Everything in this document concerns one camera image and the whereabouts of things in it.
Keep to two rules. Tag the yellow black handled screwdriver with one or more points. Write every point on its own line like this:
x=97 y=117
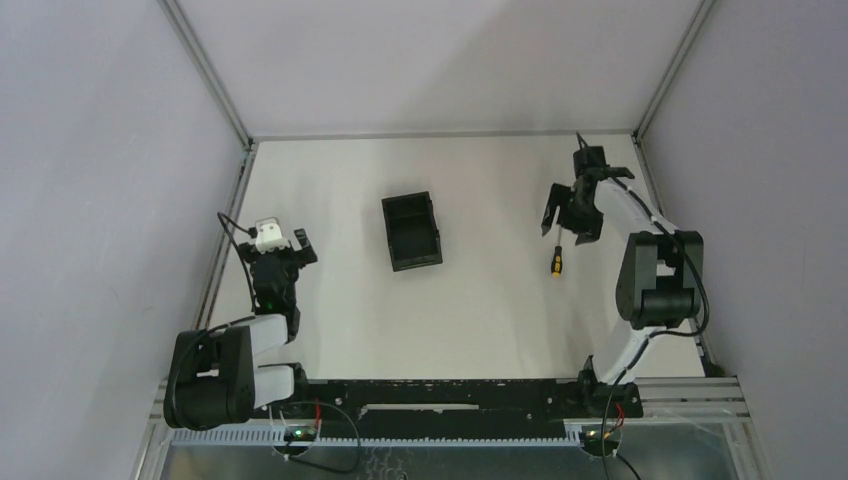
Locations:
x=557 y=258

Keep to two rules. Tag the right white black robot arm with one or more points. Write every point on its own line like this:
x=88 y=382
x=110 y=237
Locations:
x=659 y=285

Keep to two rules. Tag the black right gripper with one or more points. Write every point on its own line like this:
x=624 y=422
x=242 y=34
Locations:
x=560 y=195

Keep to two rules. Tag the black plastic storage bin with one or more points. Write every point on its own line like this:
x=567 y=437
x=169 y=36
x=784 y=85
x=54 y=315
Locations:
x=413 y=238

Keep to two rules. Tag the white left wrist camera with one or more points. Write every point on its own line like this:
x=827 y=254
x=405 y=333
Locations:
x=269 y=236

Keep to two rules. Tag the green lit circuit board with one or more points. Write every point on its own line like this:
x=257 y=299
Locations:
x=591 y=435
x=300 y=434

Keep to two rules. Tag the right green lit circuit board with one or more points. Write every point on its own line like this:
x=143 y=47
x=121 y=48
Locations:
x=591 y=435

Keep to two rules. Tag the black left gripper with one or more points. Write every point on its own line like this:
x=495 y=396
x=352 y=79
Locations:
x=279 y=254

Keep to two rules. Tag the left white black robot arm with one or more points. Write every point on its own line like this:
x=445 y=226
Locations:
x=214 y=379

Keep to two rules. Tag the left green lit circuit board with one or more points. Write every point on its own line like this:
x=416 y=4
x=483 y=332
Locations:
x=300 y=434

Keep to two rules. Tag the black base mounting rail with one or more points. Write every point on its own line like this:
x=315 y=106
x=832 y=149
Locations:
x=462 y=410

